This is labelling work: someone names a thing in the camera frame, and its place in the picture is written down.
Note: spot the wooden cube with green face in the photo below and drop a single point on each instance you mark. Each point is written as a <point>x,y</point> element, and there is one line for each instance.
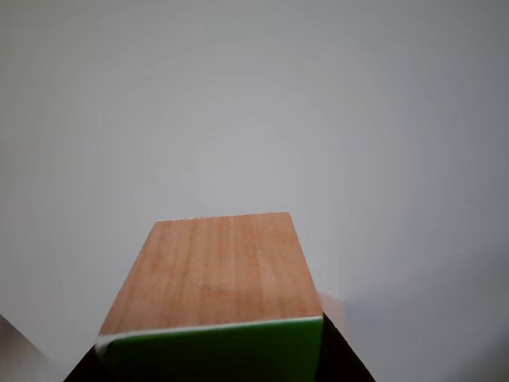
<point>214,270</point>

